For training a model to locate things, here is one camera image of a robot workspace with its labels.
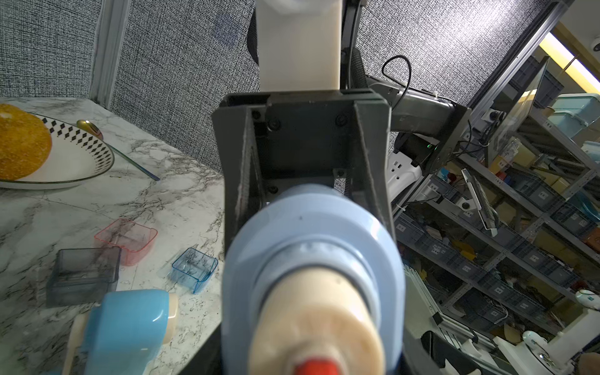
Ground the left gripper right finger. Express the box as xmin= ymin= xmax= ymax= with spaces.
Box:
xmin=400 ymin=325 xmax=442 ymax=375

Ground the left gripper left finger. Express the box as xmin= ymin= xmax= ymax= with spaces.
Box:
xmin=179 ymin=324 xmax=224 ymax=375

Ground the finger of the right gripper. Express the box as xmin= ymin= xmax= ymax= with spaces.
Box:
xmin=350 ymin=100 xmax=395 ymax=234
xmin=212 ymin=106 xmax=265 ymax=251

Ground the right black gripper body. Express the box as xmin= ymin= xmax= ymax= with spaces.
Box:
xmin=220 ymin=89 xmax=390 ymax=194

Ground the bright blue pencil sharpener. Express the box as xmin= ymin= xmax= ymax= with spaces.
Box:
xmin=61 ymin=289 xmax=179 ymax=374

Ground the clear blue shavings tray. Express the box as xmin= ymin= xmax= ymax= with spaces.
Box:
xmin=169 ymin=248 xmax=219 ymax=295

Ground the clear pink shavings tray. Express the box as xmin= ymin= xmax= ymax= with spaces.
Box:
xmin=94 ymin=219 xmax=159 ymax=267

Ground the light blue pencil sharpener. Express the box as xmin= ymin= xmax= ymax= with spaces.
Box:
xmin=221 ymin=184 xmax=406 ymax=374

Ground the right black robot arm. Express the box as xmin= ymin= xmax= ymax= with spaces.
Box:
xmin=212 ymin=1 xmax=470 ymax=245

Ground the gold blue spoon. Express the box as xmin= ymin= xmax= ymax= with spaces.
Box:
xmin=76 ymin=119 xmax=161 ymax=182

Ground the yellow white patterned bowl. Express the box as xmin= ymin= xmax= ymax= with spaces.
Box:
xmin=1 ymin=103 xmax=115 ymax=190

